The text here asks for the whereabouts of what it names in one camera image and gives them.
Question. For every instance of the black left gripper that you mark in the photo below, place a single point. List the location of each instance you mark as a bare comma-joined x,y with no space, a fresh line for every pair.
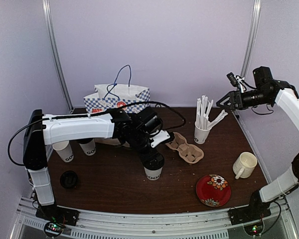
148,155

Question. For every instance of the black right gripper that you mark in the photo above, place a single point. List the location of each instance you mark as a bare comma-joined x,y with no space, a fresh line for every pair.
233,95

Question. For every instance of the white paper coffee cup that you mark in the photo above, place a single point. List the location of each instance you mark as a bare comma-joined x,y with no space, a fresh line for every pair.
88,146

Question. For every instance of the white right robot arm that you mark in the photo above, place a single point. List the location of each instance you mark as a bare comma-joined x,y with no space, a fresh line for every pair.
267,91

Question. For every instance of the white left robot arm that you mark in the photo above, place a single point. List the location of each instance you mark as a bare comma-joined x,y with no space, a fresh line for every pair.
141,131

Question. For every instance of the white cup holding straws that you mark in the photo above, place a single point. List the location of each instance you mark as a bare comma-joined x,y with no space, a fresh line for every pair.
200,135

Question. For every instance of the brown pulp cup carrier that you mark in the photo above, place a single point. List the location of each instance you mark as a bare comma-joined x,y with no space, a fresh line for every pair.
190,153

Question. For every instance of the cream ceramic mug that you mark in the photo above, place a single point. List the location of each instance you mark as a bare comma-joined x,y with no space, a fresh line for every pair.
244,165

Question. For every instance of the blue checkered paper bag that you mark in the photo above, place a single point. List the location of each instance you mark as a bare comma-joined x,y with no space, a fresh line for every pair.
114,95

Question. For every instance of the red floral plate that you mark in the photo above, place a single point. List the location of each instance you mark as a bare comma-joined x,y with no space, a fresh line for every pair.
213,190

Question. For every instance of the black plastic lid stack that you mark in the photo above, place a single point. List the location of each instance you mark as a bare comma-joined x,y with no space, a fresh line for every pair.
69,179

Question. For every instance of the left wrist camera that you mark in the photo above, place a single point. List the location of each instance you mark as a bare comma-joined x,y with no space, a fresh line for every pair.
162,137

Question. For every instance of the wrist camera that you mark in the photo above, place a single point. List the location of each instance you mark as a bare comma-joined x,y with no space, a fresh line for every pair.
237,81
162,137

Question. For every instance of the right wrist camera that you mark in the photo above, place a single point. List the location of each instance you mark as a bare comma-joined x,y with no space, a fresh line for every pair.
237,81

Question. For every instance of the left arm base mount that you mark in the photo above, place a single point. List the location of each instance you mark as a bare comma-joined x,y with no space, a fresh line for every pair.
57,214

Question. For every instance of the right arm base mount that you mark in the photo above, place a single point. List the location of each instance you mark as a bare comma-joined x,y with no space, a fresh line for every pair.
253,211

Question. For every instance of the aluminium front rail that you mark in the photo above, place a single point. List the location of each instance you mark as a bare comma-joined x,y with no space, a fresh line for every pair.
213,224

